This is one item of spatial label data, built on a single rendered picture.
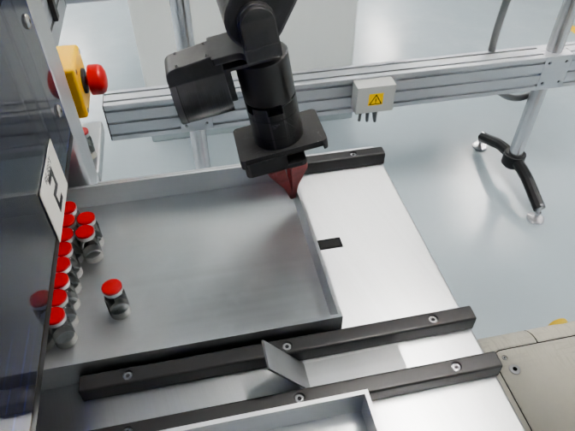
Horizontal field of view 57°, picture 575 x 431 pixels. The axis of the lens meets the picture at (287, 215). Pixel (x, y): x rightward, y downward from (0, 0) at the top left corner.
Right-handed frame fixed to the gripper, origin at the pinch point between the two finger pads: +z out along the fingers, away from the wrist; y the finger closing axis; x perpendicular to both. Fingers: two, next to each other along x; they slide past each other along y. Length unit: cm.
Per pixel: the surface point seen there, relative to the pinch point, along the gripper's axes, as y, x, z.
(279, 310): 5.1, 16.2, 1.8
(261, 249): 5.5, 6.9, 1.7
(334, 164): -7.0, -5.9, 2.8
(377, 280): -6.6, 14.2, 4.1
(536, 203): -88, -68, 99
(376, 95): -35, -79, 45
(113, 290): 20.8, 13.5, -5.6
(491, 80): -75, -85, 55
